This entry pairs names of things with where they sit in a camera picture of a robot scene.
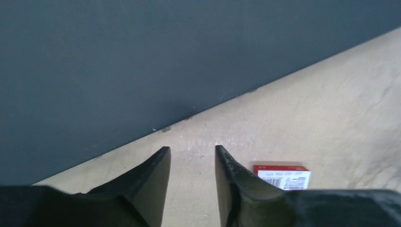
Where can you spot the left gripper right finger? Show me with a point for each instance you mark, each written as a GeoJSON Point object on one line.
{"type": "Point", "coordinates": [245, 200]}

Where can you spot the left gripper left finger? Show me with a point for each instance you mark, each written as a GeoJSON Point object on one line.
{"type": "Point", "coordinates": [133, 199]}

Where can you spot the red white staple box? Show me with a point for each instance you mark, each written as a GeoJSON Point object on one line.
{"type": "Point", "coordinates": [284, 177]}

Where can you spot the dark flat network switch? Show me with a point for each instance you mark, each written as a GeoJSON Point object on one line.
{"type": "Point", "coordinates": [79, 78]}

